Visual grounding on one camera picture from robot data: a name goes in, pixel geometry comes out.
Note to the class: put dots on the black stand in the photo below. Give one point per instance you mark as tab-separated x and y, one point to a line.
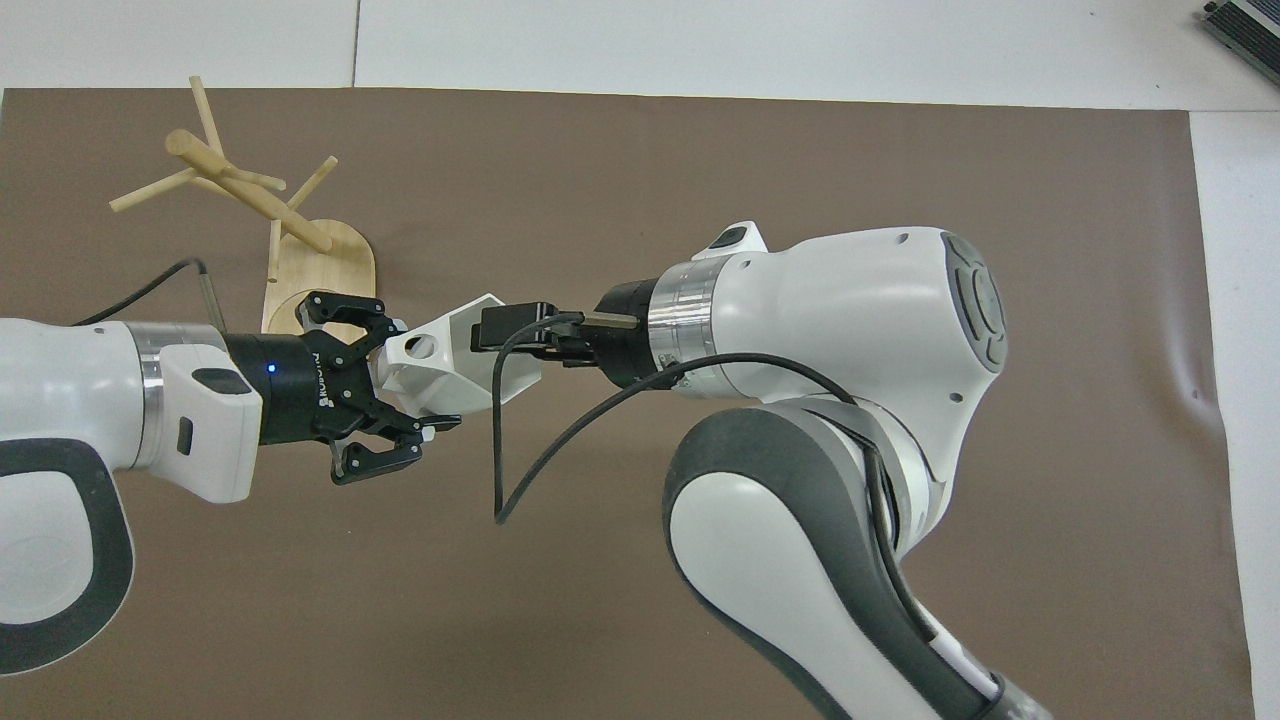
1250	25

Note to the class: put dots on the wooden cup rack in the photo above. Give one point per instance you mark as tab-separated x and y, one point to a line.
320	262

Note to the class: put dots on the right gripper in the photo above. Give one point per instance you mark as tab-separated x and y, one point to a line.
625	350

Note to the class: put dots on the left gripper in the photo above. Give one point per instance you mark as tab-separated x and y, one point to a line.
290	385

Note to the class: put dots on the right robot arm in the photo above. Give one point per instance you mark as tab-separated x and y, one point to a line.
850	300

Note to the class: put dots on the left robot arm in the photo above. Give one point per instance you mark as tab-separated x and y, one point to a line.
70	380

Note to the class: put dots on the white faceted cup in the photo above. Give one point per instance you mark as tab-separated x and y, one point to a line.
450	365

